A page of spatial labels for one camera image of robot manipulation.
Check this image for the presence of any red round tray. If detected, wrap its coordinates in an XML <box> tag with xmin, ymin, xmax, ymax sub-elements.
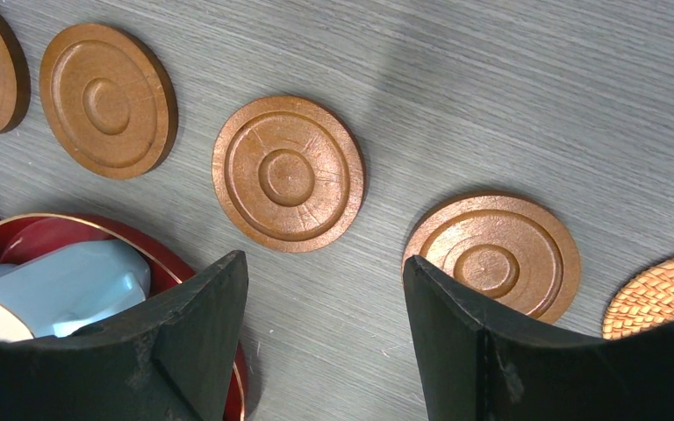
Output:
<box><xmin>0</xmin><ymin>212</ymin><xmax>250</xmax><ymax>421</ymax></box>

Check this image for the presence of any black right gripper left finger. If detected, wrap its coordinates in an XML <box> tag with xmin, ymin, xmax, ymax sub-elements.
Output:
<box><xmin>0</xmin><ymin>251</ymin><xmax>249</xmax><ymax>420</ymax></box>

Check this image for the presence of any woven rattan coaster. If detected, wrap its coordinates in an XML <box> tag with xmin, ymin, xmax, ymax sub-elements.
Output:
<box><xmin>601</xmin><ymin>259</ymin><xmax>674</xmax><ymax>339</ymax></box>

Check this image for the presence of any light blue mug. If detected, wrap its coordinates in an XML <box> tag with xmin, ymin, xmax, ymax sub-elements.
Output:
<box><xmin>0</xmin><ymin>239</ymin><xmax>151</xmax><ymax>342</ymax></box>

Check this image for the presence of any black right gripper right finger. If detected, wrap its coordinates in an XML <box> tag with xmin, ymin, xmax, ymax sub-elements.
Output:
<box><xmin>403</xmin><ymin>256</ymin><xmax>674</xmax><ymax>420</ymax></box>

